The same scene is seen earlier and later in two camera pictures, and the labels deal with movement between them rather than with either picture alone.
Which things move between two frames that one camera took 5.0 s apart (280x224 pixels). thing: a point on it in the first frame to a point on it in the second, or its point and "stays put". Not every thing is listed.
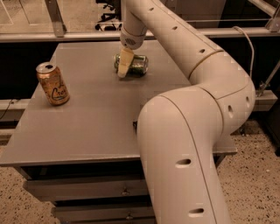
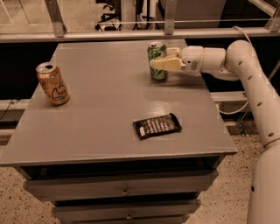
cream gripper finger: [126, 58] to [167, 64]
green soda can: [139, 66] to [157, 51]
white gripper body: [129, 40] to [192, 59]
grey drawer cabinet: [76, 138] stays put
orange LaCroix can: [53, 83] stays put
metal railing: [61, 33] stays put
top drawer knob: [125, 192] stays put
